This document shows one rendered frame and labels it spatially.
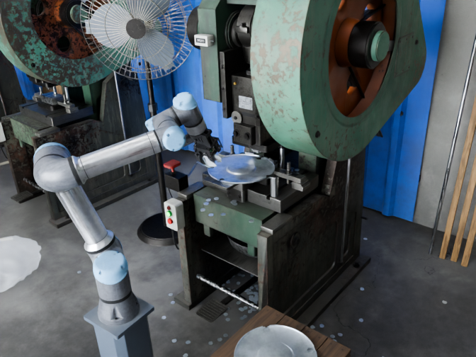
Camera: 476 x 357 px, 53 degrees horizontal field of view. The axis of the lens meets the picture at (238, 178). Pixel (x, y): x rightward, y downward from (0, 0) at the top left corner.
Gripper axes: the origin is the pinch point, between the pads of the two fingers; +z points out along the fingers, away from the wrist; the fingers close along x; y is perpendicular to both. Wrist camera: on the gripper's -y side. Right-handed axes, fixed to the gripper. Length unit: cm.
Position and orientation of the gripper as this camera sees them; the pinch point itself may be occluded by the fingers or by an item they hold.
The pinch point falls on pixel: (210, 164)
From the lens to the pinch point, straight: 189.1
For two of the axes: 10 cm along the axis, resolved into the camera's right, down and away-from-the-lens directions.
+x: 5.2, -7.2, 4.6
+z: 2.9, 6.5, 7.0
